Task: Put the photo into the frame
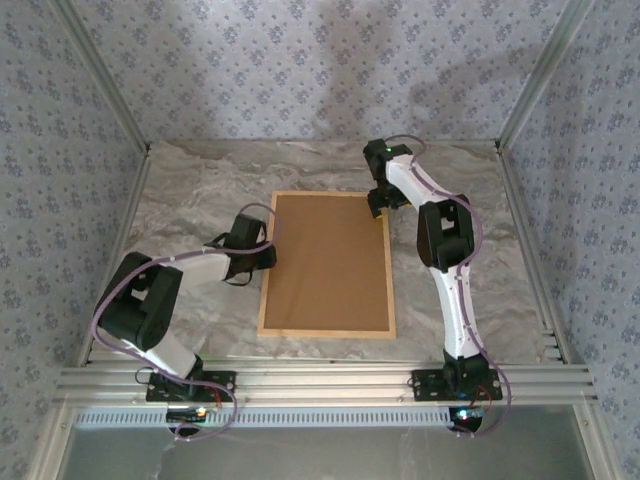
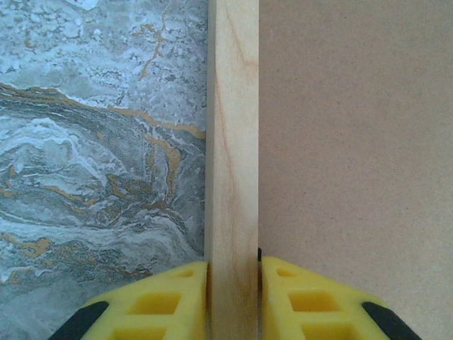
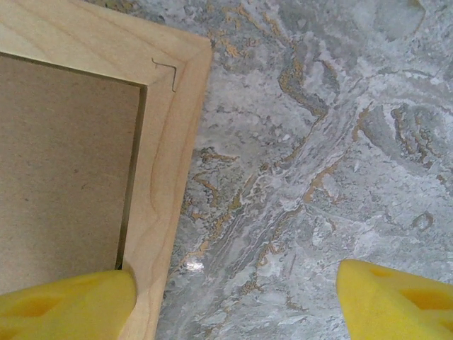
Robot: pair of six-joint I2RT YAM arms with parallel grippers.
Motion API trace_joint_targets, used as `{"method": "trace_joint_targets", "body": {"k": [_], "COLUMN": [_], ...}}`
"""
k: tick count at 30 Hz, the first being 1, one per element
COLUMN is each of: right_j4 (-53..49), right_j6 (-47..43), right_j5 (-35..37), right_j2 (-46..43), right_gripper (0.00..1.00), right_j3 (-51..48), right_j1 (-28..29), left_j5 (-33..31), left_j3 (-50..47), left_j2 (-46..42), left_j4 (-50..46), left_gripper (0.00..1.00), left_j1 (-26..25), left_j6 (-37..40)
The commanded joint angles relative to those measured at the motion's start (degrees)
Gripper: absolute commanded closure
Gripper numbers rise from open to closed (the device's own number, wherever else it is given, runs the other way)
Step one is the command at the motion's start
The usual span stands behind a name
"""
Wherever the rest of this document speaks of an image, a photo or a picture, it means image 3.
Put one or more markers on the brown backing board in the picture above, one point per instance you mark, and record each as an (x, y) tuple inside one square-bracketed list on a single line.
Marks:
[(70, 159)]

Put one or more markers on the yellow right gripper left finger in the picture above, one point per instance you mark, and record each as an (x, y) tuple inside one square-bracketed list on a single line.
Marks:
[(63, 311)]

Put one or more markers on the light wooden picture frame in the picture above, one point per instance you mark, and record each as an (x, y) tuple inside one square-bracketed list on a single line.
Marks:
[(170, 141)]

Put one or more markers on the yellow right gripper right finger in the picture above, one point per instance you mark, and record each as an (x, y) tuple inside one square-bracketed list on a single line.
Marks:
[(396, 308)]

